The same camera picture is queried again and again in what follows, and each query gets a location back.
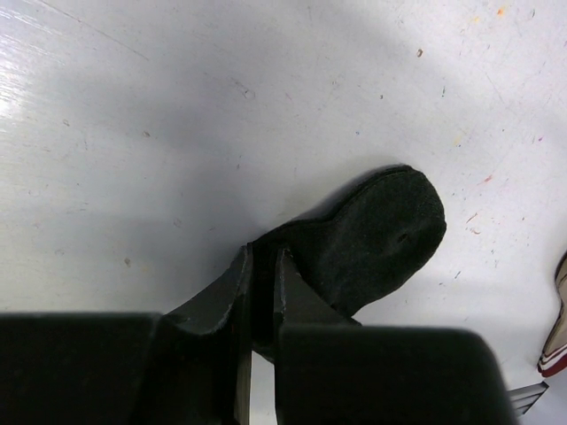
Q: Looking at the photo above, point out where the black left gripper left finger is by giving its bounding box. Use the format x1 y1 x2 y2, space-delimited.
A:
167 245 253 424

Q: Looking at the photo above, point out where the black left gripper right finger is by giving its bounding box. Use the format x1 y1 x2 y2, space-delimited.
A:
273 250 361 424

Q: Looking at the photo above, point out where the plain black sock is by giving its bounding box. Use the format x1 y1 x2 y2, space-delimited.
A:
252 165 447 361

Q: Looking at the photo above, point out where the tan sock with maroon cuff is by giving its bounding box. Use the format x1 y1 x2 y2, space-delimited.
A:
537 251 567 378

